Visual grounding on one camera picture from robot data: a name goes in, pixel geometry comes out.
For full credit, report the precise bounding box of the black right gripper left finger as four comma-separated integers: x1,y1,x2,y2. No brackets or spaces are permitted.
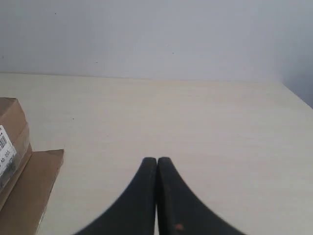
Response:
77,157,157,235

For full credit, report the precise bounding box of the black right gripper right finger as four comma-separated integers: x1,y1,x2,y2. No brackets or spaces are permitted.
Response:
157,157,241,235

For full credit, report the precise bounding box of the cardboard box with slot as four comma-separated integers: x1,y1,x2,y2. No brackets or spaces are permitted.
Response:
0,97,64,235

